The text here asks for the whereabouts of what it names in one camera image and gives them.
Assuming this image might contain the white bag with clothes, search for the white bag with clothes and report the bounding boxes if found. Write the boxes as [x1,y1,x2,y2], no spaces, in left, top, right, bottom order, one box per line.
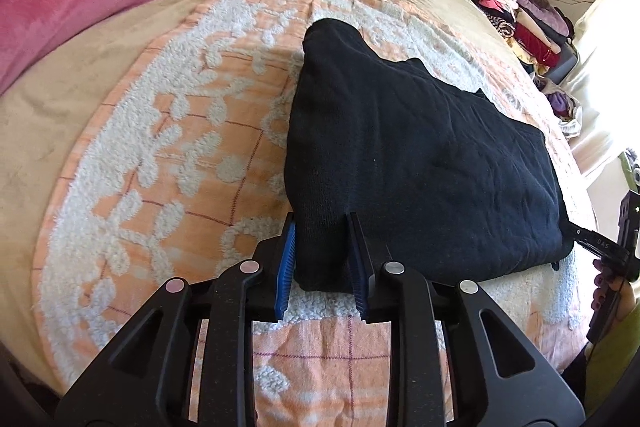
[546,90,582,139]

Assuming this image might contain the green sleeve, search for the green sleeve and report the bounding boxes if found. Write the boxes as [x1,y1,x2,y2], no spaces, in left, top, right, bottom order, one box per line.
[585,303,639,415]

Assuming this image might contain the pile of folded clothes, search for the pile of folded clothes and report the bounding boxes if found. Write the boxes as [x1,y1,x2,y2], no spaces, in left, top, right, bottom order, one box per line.
[471,0,578,83]

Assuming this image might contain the right hand purple nails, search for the right hand purple nails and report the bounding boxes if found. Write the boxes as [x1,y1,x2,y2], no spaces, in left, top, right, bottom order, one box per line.
[591,258,637,320]

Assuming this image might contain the black sweater with KISS collar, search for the black sweater with KISS collar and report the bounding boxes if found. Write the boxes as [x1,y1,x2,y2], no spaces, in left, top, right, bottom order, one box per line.
[283,18,573,291]

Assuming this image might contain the beige bed sheet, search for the beige bed sheet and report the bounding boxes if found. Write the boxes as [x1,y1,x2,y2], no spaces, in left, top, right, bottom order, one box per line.
[1,0,518,392]

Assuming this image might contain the orange white floral towel blanket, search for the orange white floral towel blanket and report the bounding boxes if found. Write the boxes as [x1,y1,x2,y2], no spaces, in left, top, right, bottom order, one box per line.
[34,0,592,426]

